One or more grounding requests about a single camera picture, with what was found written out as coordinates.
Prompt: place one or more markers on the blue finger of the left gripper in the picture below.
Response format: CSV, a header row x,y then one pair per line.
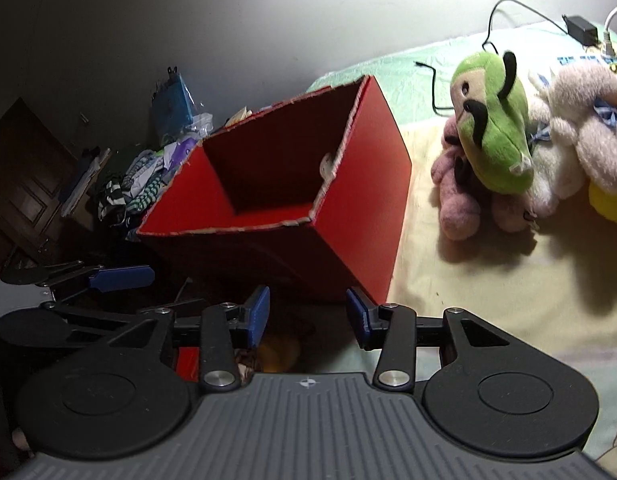
x,y
66,281

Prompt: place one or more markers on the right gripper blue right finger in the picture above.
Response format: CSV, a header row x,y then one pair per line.
x,y
364,319

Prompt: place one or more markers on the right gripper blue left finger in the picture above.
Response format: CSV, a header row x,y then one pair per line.
x,y
255,317

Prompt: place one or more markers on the pile of clothes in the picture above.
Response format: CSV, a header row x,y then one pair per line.
x,y
129,194

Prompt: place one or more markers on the large red cardboard box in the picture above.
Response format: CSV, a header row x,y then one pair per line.
x,y
308,194

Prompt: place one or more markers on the dark wooden cabinet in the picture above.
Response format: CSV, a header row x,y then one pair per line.
x,y
34,168

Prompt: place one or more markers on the pink plush toy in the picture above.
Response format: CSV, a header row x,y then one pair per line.
x,y
462,195

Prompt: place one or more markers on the blue plastic bag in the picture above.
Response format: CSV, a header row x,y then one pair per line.
x,y
172,107

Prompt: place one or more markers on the green monkey plush toy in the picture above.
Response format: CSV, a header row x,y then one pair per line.
x,y
491,115

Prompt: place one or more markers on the yellow plush toy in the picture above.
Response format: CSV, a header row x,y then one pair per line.
x,y
604,203

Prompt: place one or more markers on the white cream plush toy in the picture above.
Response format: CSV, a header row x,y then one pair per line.
x,y
572,133

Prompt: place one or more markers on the black power adapter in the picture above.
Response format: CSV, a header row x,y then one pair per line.
x,y
582,30

